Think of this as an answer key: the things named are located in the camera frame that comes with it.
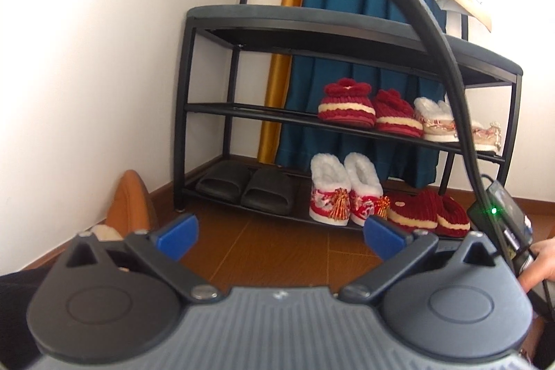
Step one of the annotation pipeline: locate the person's left leg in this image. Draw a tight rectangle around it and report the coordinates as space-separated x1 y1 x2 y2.
0 270 48 336

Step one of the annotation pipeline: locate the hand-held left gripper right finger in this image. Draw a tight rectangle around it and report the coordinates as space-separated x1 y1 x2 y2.
338 216 499 303

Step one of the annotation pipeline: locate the red embroidered fur-lined shoe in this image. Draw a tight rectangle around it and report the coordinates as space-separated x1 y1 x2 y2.
309 153 351 227
344 152 389 227

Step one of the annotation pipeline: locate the red corduroy slipper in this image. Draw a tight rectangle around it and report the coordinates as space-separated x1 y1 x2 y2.
387 190 443 233
436 194 471 238

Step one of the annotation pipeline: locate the black cable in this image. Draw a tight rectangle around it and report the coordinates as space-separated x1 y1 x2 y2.
299 0 510 267

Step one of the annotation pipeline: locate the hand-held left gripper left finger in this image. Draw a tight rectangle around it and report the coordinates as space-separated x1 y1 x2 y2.
58 213 222 302

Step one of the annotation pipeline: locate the person's right hand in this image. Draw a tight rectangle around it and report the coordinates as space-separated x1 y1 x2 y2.
518 239 555 293

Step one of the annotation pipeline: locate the black metal shoe rack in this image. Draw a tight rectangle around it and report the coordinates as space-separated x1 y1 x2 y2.
173 0 524 232

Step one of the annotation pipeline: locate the red knit slipper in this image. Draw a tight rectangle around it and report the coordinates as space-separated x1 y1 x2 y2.
373 89 423 138
318 78 376 129

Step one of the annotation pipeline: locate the cream embroidered fur slipper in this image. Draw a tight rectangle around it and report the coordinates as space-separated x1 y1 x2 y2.
414 97 459 143
470 121 504 152

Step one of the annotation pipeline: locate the black slide slipper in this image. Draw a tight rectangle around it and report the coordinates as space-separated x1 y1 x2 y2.
240 168 301 217
195 165 253 205

